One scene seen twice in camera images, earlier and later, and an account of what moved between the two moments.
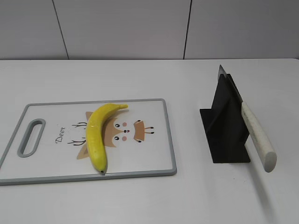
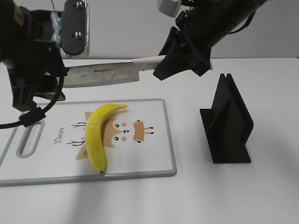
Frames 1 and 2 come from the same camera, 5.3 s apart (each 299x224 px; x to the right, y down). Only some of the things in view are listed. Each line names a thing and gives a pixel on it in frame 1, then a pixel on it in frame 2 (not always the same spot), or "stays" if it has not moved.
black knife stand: [225, 124] stays
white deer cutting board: [138, 142] stays
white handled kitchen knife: [267, 157] → [101, 74]
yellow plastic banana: [95, 133] stays
